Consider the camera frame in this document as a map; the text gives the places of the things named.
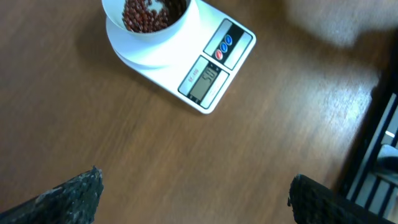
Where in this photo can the striped floor mat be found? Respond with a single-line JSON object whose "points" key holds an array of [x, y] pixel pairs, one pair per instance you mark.
{"points": [[371, 180]]}

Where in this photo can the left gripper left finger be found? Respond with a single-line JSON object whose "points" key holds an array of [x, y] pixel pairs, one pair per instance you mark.
{"points": [[74, 201]]}

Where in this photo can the white round bowl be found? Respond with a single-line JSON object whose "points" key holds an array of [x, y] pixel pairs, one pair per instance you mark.
{"points": [[114, 9]]}

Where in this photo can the white digital kitchen scale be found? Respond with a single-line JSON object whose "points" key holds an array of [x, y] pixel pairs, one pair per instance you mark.
{"points": [[195, 59]]}

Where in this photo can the red beans in bowl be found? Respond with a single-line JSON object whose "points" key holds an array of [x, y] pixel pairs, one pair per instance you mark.
{"points": [[150, 16]]}

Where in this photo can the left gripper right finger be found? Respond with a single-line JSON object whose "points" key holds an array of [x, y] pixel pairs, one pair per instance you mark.
{"points": [[313, 203]]}

